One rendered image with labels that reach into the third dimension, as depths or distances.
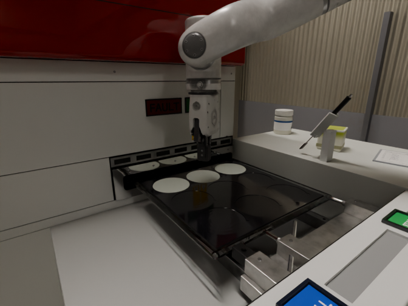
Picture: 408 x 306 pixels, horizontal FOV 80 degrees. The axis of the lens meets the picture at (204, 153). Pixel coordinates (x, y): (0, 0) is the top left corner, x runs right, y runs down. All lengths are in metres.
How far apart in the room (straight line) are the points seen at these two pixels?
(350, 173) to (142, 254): 0.51
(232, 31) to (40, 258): 0.70
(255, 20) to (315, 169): 0.41
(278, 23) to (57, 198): 0.65
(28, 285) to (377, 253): 0.77
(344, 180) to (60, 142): 0.70
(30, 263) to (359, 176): 0.83
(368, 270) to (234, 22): 0.44
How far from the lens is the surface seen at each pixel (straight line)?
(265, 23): 0.56
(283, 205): 0.60
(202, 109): 0.56
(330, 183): 0.72
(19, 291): 0.84
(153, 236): 0.62
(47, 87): 0.66
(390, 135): 2.40
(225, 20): 0.51
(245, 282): 0.43
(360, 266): 0.39
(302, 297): 0.31
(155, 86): 0.73
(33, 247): 0.77
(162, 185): 0.68
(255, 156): 0.85
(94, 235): 0.67
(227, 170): 0.78
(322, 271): 0.35
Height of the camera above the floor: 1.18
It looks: 17 degrees down
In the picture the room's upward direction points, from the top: straight up
